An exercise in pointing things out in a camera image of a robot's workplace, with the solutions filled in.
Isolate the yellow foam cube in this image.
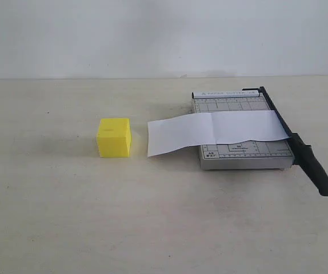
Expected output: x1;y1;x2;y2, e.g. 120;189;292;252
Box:
96;118;131;158

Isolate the white paper strip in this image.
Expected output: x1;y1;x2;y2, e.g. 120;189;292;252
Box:
147;110;289;157

